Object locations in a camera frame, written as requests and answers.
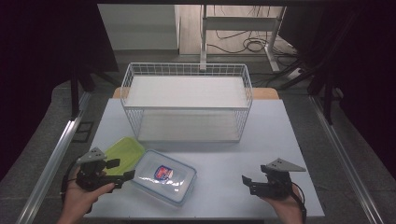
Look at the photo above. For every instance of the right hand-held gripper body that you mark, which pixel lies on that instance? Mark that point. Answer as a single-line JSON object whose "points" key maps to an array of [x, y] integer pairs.
{"points": [[277, 183]]}

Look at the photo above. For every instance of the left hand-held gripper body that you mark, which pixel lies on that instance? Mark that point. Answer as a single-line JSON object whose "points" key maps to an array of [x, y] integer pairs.
{"points": [[91, 174]]}

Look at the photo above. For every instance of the clear container with green lid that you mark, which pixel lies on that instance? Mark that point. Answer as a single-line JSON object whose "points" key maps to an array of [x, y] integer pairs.
{"points": [[126, 152]]}

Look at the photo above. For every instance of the clear container with blue lid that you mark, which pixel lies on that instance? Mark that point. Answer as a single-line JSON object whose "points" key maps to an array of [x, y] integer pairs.
{"points": [[165, 175]]}

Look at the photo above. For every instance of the person's right hand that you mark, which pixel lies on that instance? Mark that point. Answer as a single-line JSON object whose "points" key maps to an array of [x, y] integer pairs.
{"points": [[288, 208]]}

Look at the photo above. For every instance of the person's left hand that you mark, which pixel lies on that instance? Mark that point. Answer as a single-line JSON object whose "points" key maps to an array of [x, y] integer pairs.
{"points": [[76, 200]]}

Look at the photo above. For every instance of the wooden table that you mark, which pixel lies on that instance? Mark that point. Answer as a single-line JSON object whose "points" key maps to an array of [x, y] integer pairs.
{"points": [[264, 93]]}

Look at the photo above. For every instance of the black stand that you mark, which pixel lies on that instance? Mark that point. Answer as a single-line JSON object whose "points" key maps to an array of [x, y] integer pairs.
{"points": [[74, 93]]}

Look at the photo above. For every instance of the white power strip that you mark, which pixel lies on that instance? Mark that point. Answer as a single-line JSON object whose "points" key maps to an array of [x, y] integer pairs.
{"points": [[294, 74]]}

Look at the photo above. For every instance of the dark curtain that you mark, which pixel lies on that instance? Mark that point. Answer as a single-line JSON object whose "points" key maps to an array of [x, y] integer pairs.
{"points": [[367, 77], [37, 62]]}

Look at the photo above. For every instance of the aluminium rail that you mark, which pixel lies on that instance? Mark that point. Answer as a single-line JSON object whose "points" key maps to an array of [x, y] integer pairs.
{"points": [[59, 146], [342, 155]]}

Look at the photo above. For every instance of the white desk frame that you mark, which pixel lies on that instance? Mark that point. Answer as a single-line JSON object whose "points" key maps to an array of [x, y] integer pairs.
{"points": [[239, 23]]}

